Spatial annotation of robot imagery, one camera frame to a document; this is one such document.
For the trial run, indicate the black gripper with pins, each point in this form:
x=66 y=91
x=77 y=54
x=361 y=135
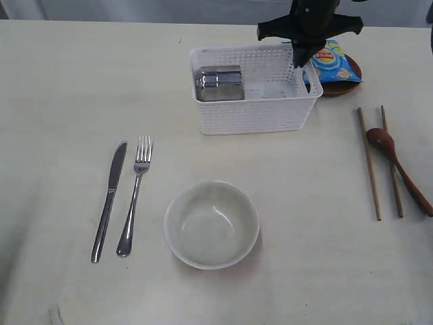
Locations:
x=308 y=24

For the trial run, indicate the blue Lays chip bag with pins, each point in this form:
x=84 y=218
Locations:
x=332 y=65

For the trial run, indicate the brown round plate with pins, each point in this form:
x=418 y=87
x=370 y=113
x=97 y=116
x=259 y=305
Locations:
x=338 y=88

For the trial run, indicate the wooden chopstick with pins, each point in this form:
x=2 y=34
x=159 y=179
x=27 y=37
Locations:
x=393 y=176
x=369 y=165

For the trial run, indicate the dark red wooden spoon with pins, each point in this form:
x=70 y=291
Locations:
x=383 y=141

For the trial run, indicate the stainless steel fork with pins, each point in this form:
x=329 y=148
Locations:
x=142 y=164

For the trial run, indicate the white ceramic bowl black flowers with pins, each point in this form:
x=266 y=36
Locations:
x=211 y=225

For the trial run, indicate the stainless steel table knife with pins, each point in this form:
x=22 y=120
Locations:
x=114 y=176

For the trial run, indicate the white plastic lattice basket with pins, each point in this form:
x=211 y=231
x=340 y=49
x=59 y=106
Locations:
x=276 y=96

